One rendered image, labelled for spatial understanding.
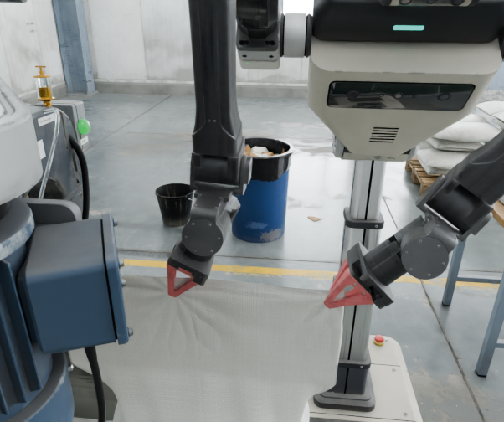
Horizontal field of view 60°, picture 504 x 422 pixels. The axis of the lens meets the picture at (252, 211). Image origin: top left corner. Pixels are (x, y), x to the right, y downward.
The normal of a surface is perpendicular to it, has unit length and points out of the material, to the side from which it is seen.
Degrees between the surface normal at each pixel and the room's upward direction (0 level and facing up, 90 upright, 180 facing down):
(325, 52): 40
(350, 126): 130
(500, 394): 0
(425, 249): 77
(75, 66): 90
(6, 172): 90
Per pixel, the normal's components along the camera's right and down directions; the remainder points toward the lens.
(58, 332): 0.31, 0.40
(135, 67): -0.10, 0.41
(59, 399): 1.00, 0.05
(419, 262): -0.30, 0.18
